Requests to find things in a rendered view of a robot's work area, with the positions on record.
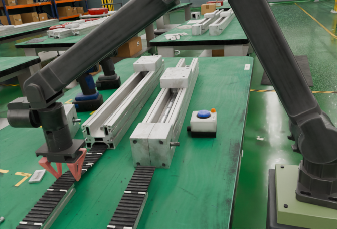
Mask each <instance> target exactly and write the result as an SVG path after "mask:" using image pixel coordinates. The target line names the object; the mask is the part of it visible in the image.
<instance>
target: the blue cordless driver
mask: <svg viewBox="0 0 337 229"><path fill-rule="evenodd" d="M98 70H99V63H97V64H96V65H94V66H93V67H91V68H90V69H89V70H87V71H86V72H85V73H83V74H82V75H81V76H79V77H78V78H77V79H76V81H77V82H78V83H79V85H80V87H81V90H82V93H78V94H77V95H76V97H75V99H74V100H73V102H72V104H74V105H75V109H76V112H85V111H95V110H98V109H99V108H100V107H101V106H102V105H103V104H104V101H103V96H102V95H101V94H99V92H98V91H96V89H95V87H96V85H95V82H94V80H93V77H92V75H91V74H89V73H93V72H98Z"/></svg>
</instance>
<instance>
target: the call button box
mask: <svg viewBox="0 0 337 229"><path fill-rule="evenodd" d="M209 112H210V115H209V116H208V117H199V116H198V114H197V113H198V111H193V113H192V117H191V121H190V124H191V126H187V131H190V132H191V137H192V138H216V133H217V112H215V113H212V112H211V111H209Z"/></svg>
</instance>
